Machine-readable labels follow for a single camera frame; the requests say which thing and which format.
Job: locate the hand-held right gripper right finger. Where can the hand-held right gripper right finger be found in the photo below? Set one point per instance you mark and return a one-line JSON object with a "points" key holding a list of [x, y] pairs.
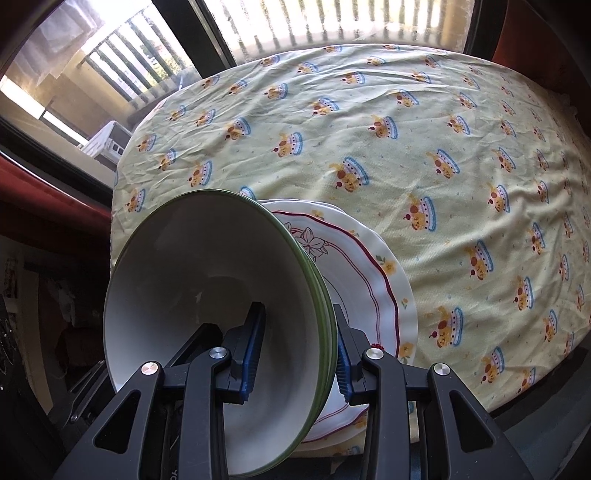
{"points": [[344, 374]]}

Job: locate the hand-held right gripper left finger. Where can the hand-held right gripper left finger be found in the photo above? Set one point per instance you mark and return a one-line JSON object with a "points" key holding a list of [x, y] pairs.
{"points": [[251, 364]]}

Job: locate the floral ceramic bowl green rim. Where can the floral ceramic bowl green rim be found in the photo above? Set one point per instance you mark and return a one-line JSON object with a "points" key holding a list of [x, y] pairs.
{"points": [[184, 258], [322, 295], [328, 297]]}

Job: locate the scalloped dish dark rim line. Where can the scalloped dish dark rim line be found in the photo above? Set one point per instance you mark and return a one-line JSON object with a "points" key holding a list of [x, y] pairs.
{"points": [[360, 286]]}

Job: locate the scalloped dish yellow flowers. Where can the scalloped dish yellow flowers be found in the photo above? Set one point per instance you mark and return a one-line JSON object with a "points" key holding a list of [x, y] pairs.
{"points": [[388, 267]]}

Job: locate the yellow printed tablecloth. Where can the yellow printed tablecloth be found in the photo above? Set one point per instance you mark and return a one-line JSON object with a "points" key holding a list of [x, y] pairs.
{"points": [[369, 138]]}

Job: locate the white air conditioner unit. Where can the white air conditioner unit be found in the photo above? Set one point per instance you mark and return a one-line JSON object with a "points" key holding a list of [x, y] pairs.
{"points": [[104, 143]]}

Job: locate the balcony railing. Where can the balcony railing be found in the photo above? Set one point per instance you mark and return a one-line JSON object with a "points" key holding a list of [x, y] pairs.
{"points": [[115, 33]]}

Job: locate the white hanging cloth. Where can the white hanging cloth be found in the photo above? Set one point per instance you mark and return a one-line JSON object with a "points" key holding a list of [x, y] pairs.
{"points": [[60, 32]]}

